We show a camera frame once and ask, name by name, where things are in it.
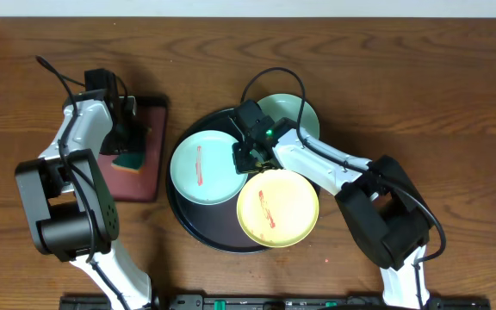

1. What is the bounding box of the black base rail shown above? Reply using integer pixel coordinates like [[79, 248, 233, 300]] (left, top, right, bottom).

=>
[[59, 293, 492, 310]]

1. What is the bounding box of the green scrubbing sponge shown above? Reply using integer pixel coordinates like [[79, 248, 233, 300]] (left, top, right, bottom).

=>
[[110, 127, 151, 174]]

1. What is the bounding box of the red rectangular tray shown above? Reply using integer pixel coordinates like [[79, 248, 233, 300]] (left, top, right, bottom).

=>
[[97, 96, 167, 202]]

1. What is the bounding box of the light blue plate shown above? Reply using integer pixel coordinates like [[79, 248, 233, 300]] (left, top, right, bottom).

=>
[[170, 130, 248, 205]]

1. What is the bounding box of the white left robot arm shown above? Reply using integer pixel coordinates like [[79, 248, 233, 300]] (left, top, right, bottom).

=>
[[15, 69, 152, 309]]

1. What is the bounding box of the yellow dirty plate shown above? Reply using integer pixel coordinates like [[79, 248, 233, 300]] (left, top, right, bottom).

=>
[[236, 170, 319, 248]]

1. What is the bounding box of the round black tray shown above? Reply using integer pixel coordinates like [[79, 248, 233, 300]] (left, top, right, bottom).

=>
[[165, 106, 322, 254]]

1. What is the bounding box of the pale green dirty plate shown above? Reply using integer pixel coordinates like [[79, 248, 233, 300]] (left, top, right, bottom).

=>
[[257, 94, 320, 139]]

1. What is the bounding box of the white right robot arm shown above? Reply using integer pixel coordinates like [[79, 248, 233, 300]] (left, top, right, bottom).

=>
[[232, 100, 436, 308]]

